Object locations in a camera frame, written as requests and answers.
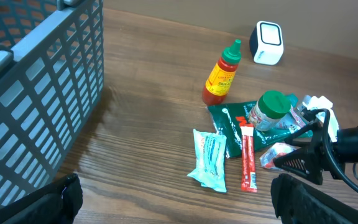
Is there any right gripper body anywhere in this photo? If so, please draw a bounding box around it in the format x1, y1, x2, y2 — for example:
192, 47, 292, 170
303, 108, 345, 180

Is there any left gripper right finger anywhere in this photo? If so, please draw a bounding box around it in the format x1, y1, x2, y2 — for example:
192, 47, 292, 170
270, 174, 358, 224

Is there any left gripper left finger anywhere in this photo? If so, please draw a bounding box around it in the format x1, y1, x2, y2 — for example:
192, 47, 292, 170
0, 173, 83, 224

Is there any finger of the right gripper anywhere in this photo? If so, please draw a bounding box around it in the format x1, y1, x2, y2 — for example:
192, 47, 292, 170
273, 146, 323, 185
284, 121, 319, 147

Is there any white orange small packet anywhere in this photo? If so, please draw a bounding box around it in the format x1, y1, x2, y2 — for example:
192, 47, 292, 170
259, 142, 296, 170

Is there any green lid jar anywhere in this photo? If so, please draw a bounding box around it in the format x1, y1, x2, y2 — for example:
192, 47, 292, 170
248, 90, 291, 131

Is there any red white stick sachet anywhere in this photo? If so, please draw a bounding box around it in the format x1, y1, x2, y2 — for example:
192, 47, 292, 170
241, 124, 257, 193

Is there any green 3M gloves packet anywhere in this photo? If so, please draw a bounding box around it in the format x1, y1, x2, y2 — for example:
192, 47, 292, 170
206, 93, 313, 159

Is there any light green wipes packet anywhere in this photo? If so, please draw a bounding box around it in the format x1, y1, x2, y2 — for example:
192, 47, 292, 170
187, 129, 227, 193

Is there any red yellow sauce bottle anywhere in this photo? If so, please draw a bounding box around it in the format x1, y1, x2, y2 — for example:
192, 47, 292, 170
202, 39, 242, 106

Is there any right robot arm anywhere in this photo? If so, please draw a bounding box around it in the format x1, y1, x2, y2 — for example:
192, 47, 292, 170
273, 106, 358, 185

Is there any white barcode scanner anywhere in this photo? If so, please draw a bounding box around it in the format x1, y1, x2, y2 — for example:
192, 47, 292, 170
249, 21, 284, 65

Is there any grey plastic mesh basket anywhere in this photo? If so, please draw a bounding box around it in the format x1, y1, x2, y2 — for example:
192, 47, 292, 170
0, 0, 104, 209

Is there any right black cable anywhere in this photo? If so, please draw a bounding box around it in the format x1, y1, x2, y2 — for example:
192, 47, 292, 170
309, 108, 358, 205

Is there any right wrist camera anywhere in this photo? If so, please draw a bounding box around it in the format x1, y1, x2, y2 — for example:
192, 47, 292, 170
301, 95, 341, 143

